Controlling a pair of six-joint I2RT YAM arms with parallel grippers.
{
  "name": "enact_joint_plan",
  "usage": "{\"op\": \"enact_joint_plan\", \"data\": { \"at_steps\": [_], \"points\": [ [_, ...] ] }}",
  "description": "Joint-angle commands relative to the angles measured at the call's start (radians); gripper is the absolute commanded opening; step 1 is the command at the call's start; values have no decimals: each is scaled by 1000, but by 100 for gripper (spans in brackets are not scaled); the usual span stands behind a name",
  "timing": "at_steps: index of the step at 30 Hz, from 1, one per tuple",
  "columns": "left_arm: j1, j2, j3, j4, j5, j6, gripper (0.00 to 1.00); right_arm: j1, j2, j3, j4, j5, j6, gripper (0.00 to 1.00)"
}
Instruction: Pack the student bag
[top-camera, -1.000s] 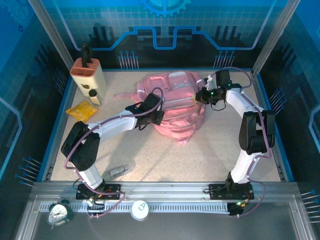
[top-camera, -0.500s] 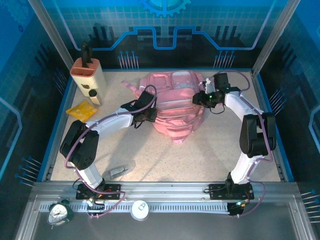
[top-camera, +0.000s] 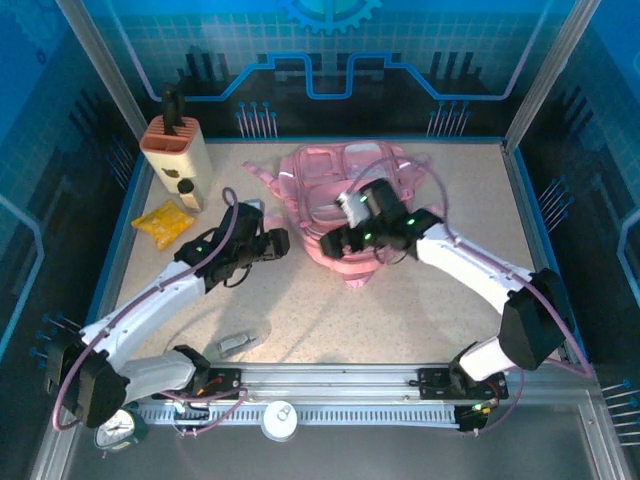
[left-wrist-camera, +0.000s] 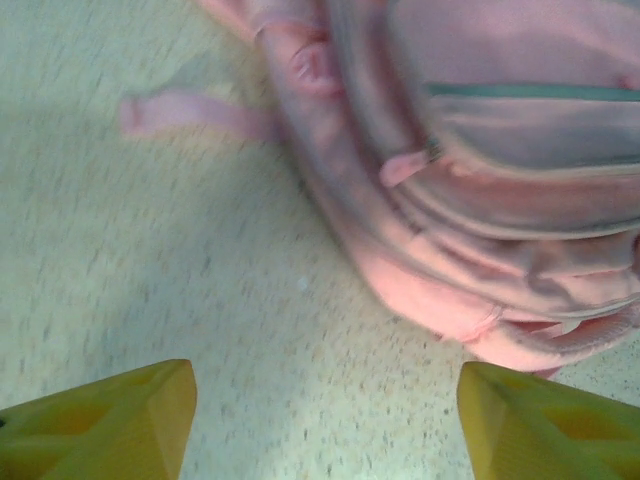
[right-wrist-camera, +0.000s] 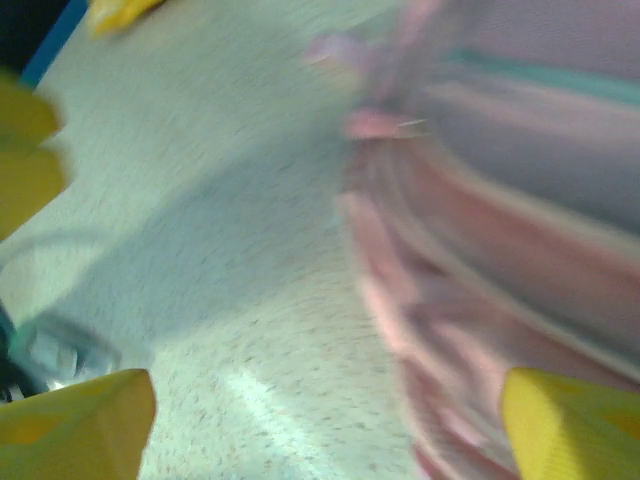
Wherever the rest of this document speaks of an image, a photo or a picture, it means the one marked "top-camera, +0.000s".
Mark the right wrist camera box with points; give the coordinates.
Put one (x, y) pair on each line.
(380, 200)

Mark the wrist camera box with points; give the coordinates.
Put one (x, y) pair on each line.
(247, 220)
(380, 200)

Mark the small beige bottle black cap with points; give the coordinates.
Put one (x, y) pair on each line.
(189, 197)

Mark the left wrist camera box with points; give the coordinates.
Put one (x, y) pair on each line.
(247, 220)

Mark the aluminium frame post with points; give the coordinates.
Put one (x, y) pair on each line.
(545, 75)
(100, 65)

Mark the pink backpack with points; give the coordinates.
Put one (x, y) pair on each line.
(310, 200)

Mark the green alarm clock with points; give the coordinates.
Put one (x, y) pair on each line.
(120, 432)

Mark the yellow snack bag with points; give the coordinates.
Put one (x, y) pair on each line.
(162, 222)

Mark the white tin can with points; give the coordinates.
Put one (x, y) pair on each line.
(280, 420)

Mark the aluminium front beam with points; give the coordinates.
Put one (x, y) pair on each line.
(325, 380)

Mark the beige knife block orange top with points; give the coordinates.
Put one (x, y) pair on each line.
(175, 155)

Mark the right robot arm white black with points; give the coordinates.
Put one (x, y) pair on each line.
(465, 260)

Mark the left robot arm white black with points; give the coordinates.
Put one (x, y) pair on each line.
(145, 307)

